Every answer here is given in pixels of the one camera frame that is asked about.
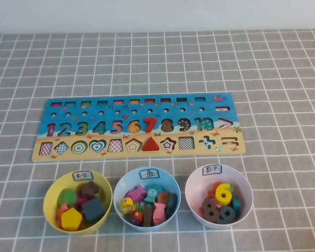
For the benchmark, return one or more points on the red wooden triangle piece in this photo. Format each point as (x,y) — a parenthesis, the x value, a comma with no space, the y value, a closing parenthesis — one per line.
(151,146)

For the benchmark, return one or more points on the white label on blue bowl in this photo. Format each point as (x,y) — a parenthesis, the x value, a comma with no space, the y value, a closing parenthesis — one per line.
(149,173)

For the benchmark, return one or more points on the colourful wooden puzzle board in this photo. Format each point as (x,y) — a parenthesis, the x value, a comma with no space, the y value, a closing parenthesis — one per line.
(94,156)

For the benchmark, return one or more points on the white label on pink bowl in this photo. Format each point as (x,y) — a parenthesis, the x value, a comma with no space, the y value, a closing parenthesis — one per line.
(211,170)

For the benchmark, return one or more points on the blue plastic bowl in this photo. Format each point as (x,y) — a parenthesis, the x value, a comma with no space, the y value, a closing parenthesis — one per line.
(120,186)

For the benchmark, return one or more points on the pink plastic bowl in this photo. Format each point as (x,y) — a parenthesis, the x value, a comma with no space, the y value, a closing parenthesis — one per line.
(197,186)

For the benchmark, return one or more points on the yellow plastic bowl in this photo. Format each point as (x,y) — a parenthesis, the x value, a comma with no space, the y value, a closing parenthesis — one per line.
(105,187)

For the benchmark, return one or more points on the orange wooden number piece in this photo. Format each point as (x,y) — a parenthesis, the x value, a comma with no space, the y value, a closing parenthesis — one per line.
(215,187)

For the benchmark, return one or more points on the small orange number piece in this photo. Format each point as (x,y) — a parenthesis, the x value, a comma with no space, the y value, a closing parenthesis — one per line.
(210,194)

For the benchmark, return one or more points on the white label on yellow bowl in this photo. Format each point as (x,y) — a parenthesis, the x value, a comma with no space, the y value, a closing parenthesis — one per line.
(82,176)

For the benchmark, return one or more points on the brown wooden star piece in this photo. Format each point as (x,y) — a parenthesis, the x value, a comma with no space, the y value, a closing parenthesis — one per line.
(89,189)

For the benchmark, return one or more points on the red wooden number piece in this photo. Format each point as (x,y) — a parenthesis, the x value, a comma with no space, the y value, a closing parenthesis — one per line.
(201,212)

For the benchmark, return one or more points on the green wooden number piece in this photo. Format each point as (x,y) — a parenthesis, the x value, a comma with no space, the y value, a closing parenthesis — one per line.
(231,188)

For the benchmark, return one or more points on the dark teal square piece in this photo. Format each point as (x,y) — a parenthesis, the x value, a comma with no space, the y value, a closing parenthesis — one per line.
(93,210)

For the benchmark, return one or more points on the magenta wooden shape piece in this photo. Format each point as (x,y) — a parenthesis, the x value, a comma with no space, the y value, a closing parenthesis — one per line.
(81,200)

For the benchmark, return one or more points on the teal wooden number piece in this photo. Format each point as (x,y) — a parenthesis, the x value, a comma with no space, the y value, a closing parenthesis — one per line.
(236,204)

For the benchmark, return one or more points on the green wooden circle piece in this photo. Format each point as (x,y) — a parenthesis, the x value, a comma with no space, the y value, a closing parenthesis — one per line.
(67,197)

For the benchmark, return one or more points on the orange wooden shape piece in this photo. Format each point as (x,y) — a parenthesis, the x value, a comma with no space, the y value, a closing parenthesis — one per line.
(63,208)

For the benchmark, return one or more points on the yellow wooden pentagon piece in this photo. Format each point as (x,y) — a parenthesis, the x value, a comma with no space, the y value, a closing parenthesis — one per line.
(71,219)

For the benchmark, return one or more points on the red wooden number seven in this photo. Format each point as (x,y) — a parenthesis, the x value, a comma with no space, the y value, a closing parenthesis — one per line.
(150,120)

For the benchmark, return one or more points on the teal wooden fish numbered two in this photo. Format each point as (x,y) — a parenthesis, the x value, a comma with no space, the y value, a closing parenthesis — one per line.
(152,194)

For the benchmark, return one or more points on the orange-brown wooden fish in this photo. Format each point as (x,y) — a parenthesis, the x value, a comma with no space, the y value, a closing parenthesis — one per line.
(163,197)

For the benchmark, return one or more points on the magenta striped wooden fish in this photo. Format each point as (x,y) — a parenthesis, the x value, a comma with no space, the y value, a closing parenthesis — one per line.
(136,194)

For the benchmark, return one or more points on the dark teal wooden fish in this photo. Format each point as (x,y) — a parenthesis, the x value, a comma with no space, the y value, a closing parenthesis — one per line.
(172,204)

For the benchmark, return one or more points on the green wooden fish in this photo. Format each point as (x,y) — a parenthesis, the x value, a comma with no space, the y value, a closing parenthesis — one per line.
(140,208)

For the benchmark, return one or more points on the yellow wooden fish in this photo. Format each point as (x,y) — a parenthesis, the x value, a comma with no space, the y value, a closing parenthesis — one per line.
(126,206)

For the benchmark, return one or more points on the light pink wooden fish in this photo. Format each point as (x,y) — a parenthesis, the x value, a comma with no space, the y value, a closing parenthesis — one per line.
(158,214)

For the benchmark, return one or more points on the dark brown wooden fish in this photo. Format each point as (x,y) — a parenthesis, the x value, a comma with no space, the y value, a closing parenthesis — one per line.
(147,216)

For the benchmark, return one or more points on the red wooden fish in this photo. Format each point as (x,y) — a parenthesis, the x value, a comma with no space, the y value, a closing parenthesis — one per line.
(136,218)

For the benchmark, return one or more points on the yellow wooden number six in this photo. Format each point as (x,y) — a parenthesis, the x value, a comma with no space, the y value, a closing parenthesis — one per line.
(218,199)

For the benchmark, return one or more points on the brown wooden number eight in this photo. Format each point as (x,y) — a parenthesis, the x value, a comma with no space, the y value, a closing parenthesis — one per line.
(207,218)

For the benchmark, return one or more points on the grey wooden number nine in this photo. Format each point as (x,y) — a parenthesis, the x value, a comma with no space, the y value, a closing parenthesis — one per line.
(232,214)

